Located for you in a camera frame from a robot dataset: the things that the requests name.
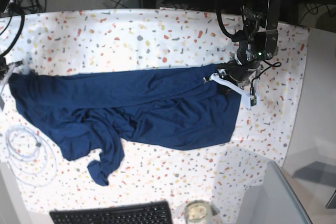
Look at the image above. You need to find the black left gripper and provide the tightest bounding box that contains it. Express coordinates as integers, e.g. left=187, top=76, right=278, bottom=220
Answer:
left=216, top=60, right=262, bottom=88

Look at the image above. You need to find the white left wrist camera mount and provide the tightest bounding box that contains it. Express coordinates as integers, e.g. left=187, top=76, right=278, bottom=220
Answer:
left=203, top=73, right=260, bottom=110

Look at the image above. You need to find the coiled white cable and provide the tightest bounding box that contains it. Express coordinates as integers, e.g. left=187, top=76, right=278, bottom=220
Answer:
left=5, top=125, right=57, bottom=187

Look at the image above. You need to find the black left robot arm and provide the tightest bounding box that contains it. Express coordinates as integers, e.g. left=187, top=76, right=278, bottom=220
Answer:
left=215, top=0, right=281, bottom=89

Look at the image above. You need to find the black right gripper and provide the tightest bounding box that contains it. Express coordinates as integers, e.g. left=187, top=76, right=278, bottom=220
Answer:
left=0, top=58, right=8, bottom=77

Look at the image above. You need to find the terrazzo patterned table cloth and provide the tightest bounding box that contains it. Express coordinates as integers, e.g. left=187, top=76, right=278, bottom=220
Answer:
left=1, top=9, right=310, bottom=223

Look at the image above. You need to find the dark blue t-shirt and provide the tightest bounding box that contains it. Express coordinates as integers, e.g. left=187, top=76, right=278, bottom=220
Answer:
left=8, top=64, right=241, bottom=186

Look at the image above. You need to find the clear glass jar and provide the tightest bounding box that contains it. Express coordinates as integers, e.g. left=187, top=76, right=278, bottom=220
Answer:
left=184, top=200, right=213, bottom=224

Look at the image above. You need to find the black computer keyboard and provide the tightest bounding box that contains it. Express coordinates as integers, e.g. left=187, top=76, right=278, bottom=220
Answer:
left=49, top=201, right=173, bottom=224

